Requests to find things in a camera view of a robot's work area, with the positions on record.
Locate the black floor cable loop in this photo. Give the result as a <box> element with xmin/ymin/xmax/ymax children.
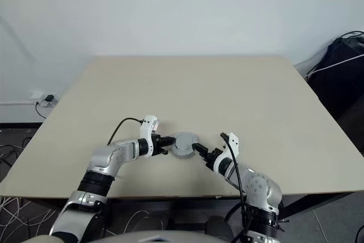
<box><xmin>353</xmin><ymin>219</ymin><xmax>364</xmax><ymax>243</ymax></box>

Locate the black bag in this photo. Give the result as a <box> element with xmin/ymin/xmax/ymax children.
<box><xmin>305</xmin><ymin>31</ymin><xmax>364</xmax><ymax>126</ymax></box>

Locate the beige table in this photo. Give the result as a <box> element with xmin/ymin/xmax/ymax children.
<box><xmin>0</xmin><ymin>55</ymin><xmax>364</xmax><ymax>221</ymax></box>

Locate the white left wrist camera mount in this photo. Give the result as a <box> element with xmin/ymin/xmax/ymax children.
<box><xmin>139</xmin><ymin>115</ymin><xmax>159</xmax><ymax>159</ymax></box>

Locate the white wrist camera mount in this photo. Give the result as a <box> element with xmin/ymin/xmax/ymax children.
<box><xmin>139</xmin><ymin>115</ymin><xmax>159</xmax><ymax>159</ymax></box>
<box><xmin>213</xmin><ymin>132</ymin><xmax>241</xmax><ymax>176</ymax></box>

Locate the white wall socket strip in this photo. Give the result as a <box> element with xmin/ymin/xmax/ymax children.
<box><xmin>30</xmin><ymin>91</ymin><xmax>60</xmax><ymax>108</ymax></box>

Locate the white wall cable duct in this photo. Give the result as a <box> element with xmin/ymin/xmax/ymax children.
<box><xmin>0</xmin><ymin>101</ymin><xmax>38</xmax><ymax>106</ymax></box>

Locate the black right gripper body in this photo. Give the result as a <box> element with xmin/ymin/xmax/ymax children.
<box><xmin>205</xmin><ymin>147</ymin><xmax>224</xmax><ymax>170</ymax></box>

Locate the floor cable bundle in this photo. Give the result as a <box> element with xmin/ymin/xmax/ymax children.
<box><xmin>0</xmin><ymin>136</ymin><xmax>32</xmax><ymax>171</ymax></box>

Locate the black cable over bag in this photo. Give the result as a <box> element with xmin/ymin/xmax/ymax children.
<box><xmin>340</xmin><ymin>30</ymin><xmax>364</xmax><ymax>40</ymax></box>

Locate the white cable over bag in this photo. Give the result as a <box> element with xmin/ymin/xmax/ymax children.
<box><xmin>305</xmin><ymin>52</ymin><xmax>364</xmax><ymax>79</ymax></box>

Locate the grey motor end cap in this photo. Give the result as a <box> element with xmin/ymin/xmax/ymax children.
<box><xmin>175</xmin><ymin>131</ymin><xmax>200</xmax><ymax>149</ymax></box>

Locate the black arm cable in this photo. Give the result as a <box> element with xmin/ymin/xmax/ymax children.
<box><xmin>220</xmin><ymin>132</ymin><xmax>251</xmax><ymax>243</ymax></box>
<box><xmin>107</xmin><ymin>117</ymin><xmax>143</xmax><ymax>145</ymax></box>

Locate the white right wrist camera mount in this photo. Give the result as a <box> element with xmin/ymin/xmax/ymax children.
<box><xmin>213</xmin><ymin>132</ymin><xmax>241</xmax><ymax>176</ymax></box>

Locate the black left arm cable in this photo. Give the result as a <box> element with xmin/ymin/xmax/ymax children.
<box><xmin>107</xmin><ymin>117</ymin><xmax>143</xmax><ymax>145</ymax></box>

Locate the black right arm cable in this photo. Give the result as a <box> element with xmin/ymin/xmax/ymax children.
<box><xmin>220</xmin><ymin>132</ymin><xmax>251</xmax><ymax>243</ymax></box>

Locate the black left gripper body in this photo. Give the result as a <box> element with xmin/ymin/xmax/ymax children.
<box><xmin>151</xmin><ymin>133</ymin><xmax>164</xmax><ymax>157</ymax></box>

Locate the black adapter cable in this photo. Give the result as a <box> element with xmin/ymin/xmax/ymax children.
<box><xmin>35</xmin><ymin>99</ymin><xmax>48</xmax><ymax>119</ymax></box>

